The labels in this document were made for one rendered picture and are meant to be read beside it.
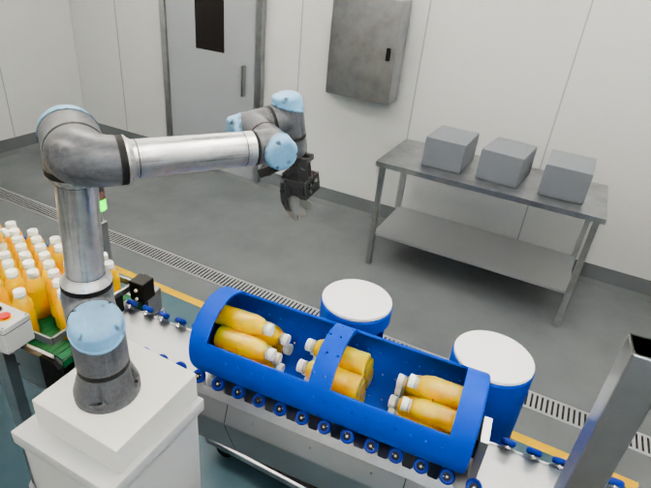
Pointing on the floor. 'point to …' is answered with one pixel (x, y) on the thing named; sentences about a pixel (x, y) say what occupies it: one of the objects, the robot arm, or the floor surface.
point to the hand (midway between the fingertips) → (294, 215)
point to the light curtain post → (611, 418)
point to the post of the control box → (15, 387)
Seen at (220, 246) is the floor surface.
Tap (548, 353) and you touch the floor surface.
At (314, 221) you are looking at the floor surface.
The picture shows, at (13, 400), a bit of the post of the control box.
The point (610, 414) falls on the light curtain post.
